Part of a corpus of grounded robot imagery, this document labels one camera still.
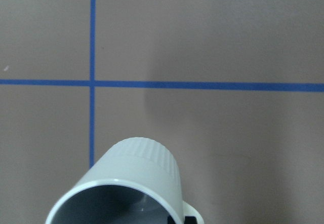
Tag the white ribbed mug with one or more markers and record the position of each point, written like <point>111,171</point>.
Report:
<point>136,181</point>

